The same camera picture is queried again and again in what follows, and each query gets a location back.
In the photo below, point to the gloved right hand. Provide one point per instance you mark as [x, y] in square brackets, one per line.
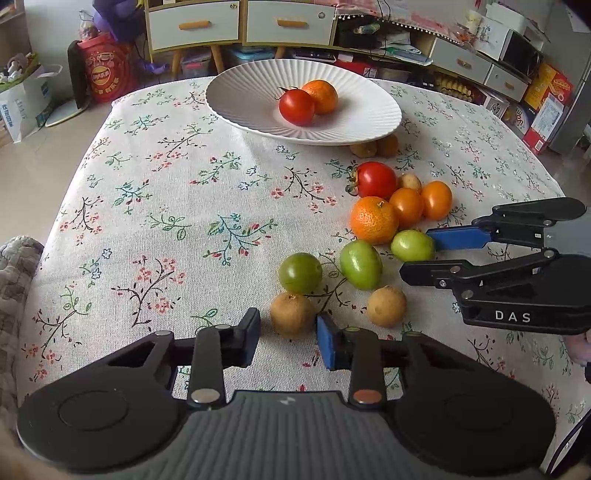
[579, 347]

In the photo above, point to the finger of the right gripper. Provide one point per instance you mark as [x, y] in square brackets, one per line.
[514, 274]
[554, 223]

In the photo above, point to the low side cabinet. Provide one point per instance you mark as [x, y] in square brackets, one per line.
[460, 61]

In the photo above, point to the wooden cabinet with drawers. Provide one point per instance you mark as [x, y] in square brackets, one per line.
[178, 26]

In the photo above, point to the red box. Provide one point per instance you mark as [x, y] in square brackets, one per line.
[359, 67]

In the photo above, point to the pink cloth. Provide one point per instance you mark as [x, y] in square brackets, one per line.
[434, 17]

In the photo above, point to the orange mandarin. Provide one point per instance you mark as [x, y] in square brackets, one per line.
[324, 94]
[373, 219]

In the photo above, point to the orange mandarin front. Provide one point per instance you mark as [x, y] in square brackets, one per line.
[373, 219]

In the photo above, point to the floral tablecloth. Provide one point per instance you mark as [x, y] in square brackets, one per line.
[176, 221]

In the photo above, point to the green tomato oval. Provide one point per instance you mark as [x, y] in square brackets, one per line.
[361, 264]

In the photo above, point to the clear storage box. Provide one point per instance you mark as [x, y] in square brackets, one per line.
[196, 63]

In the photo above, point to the green tomato small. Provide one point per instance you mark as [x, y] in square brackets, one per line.
[300, 273]

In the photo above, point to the red tomato with stem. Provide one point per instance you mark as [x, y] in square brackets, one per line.
[372, 179]

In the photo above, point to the orange tomato oval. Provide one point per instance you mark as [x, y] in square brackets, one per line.
[438, 200]

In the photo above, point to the purple plush toy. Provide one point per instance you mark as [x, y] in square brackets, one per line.
[124, 20]

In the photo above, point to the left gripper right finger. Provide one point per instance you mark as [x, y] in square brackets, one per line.
[358, 351]

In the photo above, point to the yellow-orange fruit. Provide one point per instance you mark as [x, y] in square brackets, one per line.
[388, 146]

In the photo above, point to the red snack bucket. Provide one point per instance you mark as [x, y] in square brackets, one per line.
[107, 67]

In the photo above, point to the white paper bag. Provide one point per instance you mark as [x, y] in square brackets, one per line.
[26, 106]

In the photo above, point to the orange tomato round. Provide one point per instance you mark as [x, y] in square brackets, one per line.
[408, 205]

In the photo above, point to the brown longan front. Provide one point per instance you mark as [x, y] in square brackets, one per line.
[387, 306]

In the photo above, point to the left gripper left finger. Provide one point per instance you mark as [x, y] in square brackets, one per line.
[215, 349]

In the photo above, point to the brown longan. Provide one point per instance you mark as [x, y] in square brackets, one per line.
[387, 306]
[292, 315]
[410, 181]
[364, 150]

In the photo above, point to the grey knitted cushion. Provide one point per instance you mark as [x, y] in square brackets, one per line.
[20, 257]

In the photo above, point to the white ribbed plate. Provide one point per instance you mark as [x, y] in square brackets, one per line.
[247, 97]

